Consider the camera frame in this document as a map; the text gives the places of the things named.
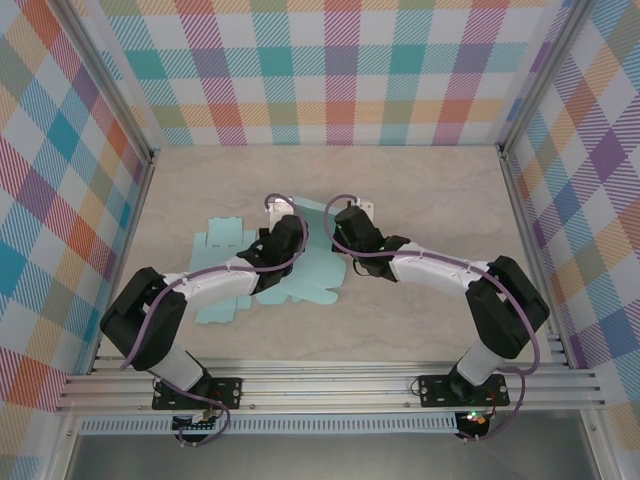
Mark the aluminium left corner post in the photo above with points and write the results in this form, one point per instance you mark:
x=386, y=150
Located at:
x=109, y=75

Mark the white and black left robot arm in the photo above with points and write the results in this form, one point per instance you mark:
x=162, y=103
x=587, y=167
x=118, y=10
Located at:
x=215, y=292

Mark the grey metal shelf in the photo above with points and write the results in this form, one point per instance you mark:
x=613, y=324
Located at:
x=325, y=457

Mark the light blue cardboard box base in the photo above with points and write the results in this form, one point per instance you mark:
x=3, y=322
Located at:
x=220, y=235

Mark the aluminium right side rail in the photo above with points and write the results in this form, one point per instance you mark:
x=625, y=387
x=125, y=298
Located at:
x=536, y=250

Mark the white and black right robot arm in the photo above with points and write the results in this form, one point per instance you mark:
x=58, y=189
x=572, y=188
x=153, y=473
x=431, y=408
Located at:
x=435, y=277

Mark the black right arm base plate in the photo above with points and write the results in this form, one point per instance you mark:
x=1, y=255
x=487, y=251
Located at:
x=434, y=391

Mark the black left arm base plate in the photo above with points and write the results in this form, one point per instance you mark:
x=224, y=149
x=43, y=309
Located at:
x=230, y=391

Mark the aluminium right corner post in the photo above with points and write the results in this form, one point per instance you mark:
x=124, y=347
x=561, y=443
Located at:
x=542, y=75

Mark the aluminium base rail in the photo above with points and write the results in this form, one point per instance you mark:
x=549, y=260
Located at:
x=325, y=386

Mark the circuit board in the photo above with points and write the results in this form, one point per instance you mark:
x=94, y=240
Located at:
x=475, y=419
x=195, y=425

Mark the right circuit board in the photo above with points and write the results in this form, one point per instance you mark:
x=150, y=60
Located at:
x=475, y=419

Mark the left circuit board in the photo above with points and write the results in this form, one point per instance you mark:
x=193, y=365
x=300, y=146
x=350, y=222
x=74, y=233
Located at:
x=195, y=425

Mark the aluminium corner post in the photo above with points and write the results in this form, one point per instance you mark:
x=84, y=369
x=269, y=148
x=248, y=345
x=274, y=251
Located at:
x=109, y=75
x=542, y=75

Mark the aluminium left side rail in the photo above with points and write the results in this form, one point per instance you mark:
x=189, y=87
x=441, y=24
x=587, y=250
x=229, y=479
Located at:
x=135, y=225

